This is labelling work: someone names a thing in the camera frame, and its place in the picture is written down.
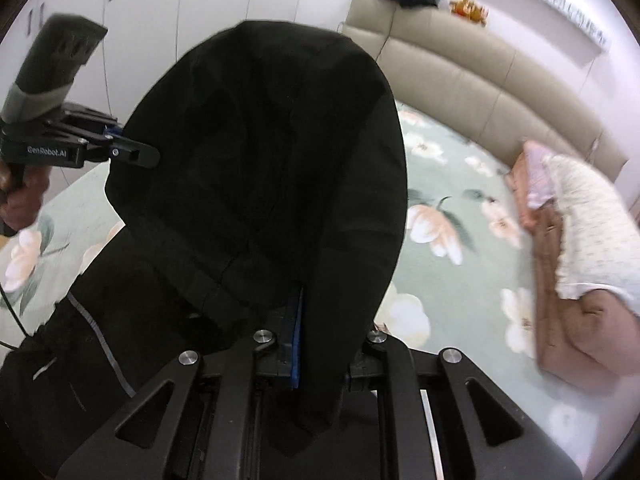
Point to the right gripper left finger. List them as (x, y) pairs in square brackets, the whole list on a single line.
[(199, 417)]

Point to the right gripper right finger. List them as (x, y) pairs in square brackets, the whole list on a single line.
[(441, 417)]

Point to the black zip-up jacket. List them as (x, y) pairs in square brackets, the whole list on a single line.
[(281, 183)]

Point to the person's left hand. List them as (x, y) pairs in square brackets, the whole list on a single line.
[(23, 201)]

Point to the green floral bedspread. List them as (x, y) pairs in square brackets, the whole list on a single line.
[(465, 279)]

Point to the white wardrobe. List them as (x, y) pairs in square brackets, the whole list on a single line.
[(145, 37)]

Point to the folded pink quilt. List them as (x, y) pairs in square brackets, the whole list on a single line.
[(591, 342)]

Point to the white lace pillow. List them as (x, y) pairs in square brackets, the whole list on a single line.
[(599, 241)]

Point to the pink patterned pillow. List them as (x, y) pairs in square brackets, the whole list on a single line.
[(539, 184)]

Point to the beige padded headboard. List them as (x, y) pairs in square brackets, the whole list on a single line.
[(478, 85)]

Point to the orange plush toy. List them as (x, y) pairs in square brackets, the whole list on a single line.
[(470, 10)]

